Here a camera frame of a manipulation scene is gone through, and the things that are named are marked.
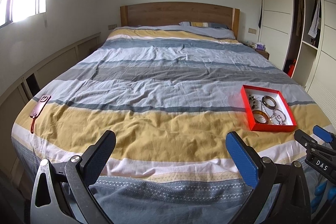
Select dark earrings cluster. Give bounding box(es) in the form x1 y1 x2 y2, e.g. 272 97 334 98
248 93 260 109

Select brown hanging clothes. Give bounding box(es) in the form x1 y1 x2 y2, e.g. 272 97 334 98
295 0 305 37

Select striped hanging shirt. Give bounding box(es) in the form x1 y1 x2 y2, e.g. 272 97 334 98
308 0 322 39

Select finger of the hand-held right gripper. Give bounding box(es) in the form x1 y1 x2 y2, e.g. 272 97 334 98
294 130 319 159
313 126 336 147

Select wooden nightstand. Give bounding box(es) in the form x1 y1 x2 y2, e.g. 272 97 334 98
253 48 270 60

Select white wardrobe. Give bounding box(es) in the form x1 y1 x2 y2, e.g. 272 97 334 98
259 0 336 119

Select wooden headboard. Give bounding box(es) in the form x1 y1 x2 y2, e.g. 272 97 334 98
120 2 240 41

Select striped pillow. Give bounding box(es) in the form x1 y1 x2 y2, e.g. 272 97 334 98
179 21 231 30

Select silver charm bracelet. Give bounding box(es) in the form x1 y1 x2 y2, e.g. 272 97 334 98
269 115 287 125

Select phone in red case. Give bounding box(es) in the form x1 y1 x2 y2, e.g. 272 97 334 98
31 95 51 118

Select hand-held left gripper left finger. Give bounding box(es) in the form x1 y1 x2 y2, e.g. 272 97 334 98
30 130 117 224

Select silver chain bracelet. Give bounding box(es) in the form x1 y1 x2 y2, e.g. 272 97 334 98
260 105 272 122

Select red box with white inside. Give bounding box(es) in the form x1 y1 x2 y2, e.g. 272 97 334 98
241 85 297 132

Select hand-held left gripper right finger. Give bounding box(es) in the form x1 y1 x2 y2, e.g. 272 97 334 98
225 131 313 224

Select dark bangle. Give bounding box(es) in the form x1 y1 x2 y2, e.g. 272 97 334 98
262 95 276 107

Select striped blanket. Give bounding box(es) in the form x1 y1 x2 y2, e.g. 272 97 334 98
10 25 336 224

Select red object in wardrobe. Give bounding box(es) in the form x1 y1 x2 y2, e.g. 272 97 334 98
286 60 297 77

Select amber bangle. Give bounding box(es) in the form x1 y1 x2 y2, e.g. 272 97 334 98
252 110 269 124

